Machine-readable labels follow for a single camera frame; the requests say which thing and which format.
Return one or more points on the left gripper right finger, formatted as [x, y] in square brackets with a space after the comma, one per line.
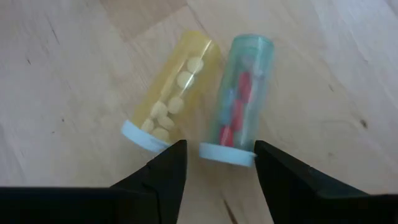
[286, 186]

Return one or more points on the yellow pill bottle white tablets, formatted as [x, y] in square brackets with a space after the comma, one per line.
[183, 90]

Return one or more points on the teal pill bottle red capsules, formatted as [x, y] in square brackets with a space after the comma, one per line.
[242, 102]

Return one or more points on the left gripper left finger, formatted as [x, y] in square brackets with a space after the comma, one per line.
[168, 174]

